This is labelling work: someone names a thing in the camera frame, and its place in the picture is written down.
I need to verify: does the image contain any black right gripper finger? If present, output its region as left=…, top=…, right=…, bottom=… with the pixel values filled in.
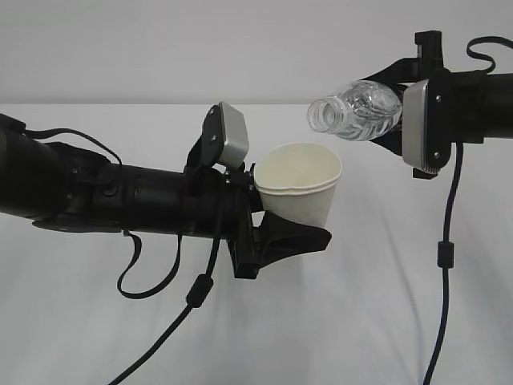
left=363, top=58, right=419, bottom=84
left=370, top=124, right=402, bottom=156

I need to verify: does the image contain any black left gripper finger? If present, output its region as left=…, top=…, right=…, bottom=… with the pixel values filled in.
left=253, top=211, right=332, bottom=269

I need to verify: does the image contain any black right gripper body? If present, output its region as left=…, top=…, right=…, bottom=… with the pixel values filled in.
left=411, top=30, right=456, bottom=180

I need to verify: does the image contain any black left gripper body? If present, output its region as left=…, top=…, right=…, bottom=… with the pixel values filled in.
left=182, top=165, right=262, bottom=279

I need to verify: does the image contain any clear water bottle green label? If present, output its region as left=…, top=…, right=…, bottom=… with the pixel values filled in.
left=307, top=80, right=402, bottom=141

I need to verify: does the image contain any white paper cup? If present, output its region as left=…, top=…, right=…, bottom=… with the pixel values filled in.
left=253, top=143, right=342, bottom=228

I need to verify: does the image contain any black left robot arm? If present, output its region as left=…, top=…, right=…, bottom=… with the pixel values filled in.
left=1, top=105, right=331, bottom=279

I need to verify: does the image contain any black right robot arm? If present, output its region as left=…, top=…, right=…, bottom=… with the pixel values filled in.
left=368, top=30, right=512, bottom=180

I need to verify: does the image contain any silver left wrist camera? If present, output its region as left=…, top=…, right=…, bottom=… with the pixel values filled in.
left=184, top=101, right=252, bottom=176

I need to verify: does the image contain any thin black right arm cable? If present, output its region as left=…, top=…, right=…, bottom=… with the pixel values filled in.
left=466, top=36, right=513, bottom=75

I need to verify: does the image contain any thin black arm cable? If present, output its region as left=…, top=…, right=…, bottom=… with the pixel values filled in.
left=466, top=36, right=513, bottom=75
left=23, top=127, right=185, bottom=299

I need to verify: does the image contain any black left camera cable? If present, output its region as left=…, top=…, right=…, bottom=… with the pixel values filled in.
left=107, top=196, right=225, bottom=385

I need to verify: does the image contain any black camera cable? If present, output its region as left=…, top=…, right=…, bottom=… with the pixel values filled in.
left=422, top=142, right=465, bottom=385
left=107, top=196, right=225, bottom=385

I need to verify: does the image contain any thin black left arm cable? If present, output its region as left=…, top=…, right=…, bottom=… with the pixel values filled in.
left=23, top=127, right=185, bottom=299

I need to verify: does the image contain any black right camera cable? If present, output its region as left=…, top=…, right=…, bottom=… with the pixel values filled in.
left=422, top=142, right=465, bottom=385

